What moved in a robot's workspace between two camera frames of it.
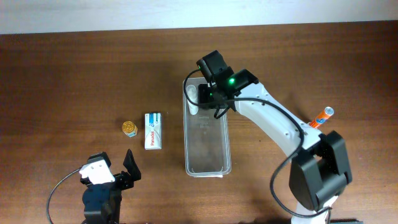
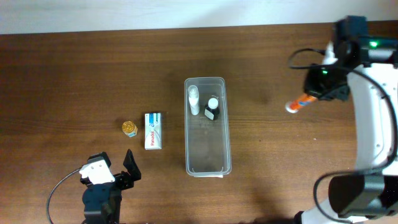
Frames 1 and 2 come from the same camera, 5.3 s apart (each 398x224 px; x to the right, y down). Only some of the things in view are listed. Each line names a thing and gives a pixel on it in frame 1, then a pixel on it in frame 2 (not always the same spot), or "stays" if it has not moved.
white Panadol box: x=153 y=133 stays
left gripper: x=121 y=179 stays
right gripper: x=204 y=94 to x=325 y=91
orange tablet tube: x=321 y=117 to x=293 y=106
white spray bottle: x=191 y=94 stays
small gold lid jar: x=129 y=129 stays
